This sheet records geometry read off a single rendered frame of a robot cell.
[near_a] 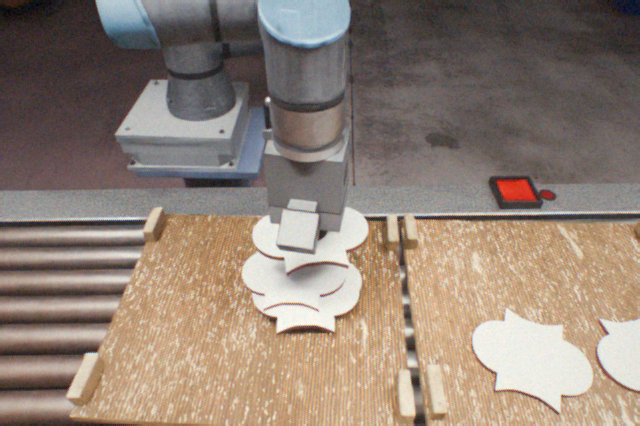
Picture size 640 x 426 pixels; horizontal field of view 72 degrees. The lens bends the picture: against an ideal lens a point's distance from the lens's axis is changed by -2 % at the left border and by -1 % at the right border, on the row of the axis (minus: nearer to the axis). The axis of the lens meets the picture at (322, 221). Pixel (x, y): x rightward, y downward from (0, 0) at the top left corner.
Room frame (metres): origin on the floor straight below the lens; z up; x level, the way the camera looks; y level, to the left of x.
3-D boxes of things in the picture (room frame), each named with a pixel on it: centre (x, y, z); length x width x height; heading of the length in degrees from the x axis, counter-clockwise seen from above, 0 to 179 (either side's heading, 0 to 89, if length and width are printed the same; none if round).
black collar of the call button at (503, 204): (0.62, -0.36, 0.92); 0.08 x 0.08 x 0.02; 1
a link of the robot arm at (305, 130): (0.39, 0.02, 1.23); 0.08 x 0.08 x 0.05
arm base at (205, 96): (0.88, 0.27, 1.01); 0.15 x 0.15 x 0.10
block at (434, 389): (0.23, -0.14, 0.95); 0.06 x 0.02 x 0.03; 179
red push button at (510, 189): (0.62, -0.36, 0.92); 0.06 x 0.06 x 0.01; 1
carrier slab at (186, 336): (0.37, 0.09, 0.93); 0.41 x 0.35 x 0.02; 87
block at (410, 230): (0.49, -0.14, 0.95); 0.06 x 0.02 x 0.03; 179
